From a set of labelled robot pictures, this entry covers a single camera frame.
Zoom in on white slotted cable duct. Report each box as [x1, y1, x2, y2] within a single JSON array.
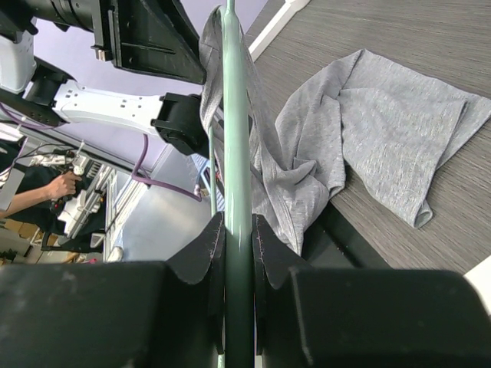
[[191, 154, 225, 212]]

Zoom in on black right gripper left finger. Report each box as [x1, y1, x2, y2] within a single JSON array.
[[166, 212, 226, 355]]

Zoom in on mint green hanger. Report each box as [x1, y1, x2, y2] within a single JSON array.
[[219, 1, 255, 367]]

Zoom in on grey garment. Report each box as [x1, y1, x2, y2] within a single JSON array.
[[198, 11, 491, 257]]

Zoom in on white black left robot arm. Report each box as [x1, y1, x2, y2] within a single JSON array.
[[1, 1, 208, 156]]

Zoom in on silver clothes rack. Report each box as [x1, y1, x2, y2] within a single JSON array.
[[249, 0, 310, 62]]

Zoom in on seated person dark clothes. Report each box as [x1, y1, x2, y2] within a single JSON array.
[[1, 139, 105, 236]]

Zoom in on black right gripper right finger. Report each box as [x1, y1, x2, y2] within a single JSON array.
[[252, 215, 311, 355]]

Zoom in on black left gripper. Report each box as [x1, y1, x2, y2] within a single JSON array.
[[90, 0, 206, 84]]

